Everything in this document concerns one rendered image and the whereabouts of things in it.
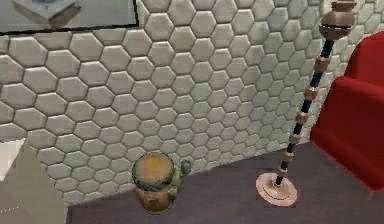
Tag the brown and black floor lamp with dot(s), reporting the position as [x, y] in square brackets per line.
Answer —
[308, 96]

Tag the red armchair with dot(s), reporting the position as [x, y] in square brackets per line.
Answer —
[356, 120]

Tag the black framed wall mirror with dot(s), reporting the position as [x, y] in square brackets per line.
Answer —
[66, 13]

